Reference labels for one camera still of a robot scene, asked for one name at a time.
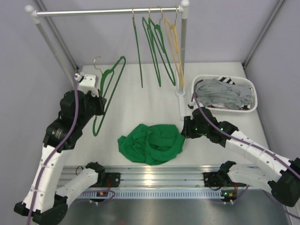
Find green hanger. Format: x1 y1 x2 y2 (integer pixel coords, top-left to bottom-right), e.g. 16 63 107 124
150 10 176 86
92 55 127 137
142 8 161 87
132 9 143 88

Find green tank top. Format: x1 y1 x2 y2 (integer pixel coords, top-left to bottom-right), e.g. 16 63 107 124
118 124 185 166

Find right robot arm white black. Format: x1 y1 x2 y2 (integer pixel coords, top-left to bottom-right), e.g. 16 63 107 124
181 107 300 207

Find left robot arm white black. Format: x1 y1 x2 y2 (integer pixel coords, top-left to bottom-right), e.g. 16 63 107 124
14 90 120 225

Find yellow hanger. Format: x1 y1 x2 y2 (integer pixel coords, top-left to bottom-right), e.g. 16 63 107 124
164 7 185 87

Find grey clothes in basket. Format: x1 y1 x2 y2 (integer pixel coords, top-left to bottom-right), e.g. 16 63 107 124
194 79 253 110

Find white laundry basket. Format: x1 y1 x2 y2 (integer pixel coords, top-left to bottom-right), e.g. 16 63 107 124
191 75 257 114

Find black white striped garment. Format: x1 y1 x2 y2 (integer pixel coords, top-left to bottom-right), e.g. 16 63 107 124
216 76 235 85

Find metal clothes rack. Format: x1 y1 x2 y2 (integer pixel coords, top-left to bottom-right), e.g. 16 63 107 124
24 0 190 121

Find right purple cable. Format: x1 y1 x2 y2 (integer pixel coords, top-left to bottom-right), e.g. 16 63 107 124
191 92 300 221

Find aluminium mounting rail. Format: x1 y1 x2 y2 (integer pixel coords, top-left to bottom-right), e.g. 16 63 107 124
60 165 277 188

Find white slotted cable duct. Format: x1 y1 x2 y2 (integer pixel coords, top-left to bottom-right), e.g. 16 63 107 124
78 189 236 199

